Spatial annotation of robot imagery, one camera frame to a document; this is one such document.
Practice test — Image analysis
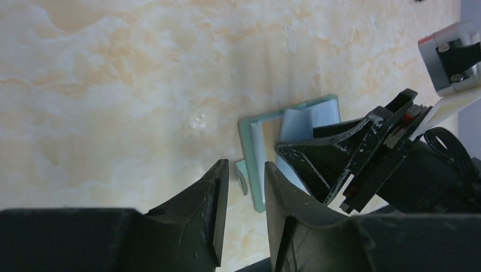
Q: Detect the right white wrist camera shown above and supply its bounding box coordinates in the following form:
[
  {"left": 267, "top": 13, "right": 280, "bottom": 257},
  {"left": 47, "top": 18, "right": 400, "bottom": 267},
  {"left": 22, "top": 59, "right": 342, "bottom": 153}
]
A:
[{"left": 410, "top": 20, "right": 481, "bottom": 143}]

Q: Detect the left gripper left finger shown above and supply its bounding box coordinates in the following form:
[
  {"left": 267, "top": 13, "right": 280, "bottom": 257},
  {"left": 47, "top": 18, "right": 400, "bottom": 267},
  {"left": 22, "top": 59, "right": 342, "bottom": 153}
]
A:
[{"left": 1, "top": 159, "right": 229, "bottom": 271}]

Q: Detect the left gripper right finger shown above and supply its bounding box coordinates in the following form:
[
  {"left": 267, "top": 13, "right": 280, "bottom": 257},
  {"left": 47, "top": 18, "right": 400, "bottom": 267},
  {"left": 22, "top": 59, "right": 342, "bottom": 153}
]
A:
[{"left": 264, "top": 161, "right": 480, "bottom": 271}]

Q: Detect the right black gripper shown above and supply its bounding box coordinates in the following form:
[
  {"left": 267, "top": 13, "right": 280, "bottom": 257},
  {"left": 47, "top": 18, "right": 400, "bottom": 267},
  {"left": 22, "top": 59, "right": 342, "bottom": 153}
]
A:
[{"left": 275, "top": 89, "right": 480, "bottom": 213}]

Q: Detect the green card holder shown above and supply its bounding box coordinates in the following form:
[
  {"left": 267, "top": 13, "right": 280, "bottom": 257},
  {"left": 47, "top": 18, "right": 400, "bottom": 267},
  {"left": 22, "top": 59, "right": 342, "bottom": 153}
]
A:
[{"left": 235, "top": 95, "right": 341, "bottom": 213}]

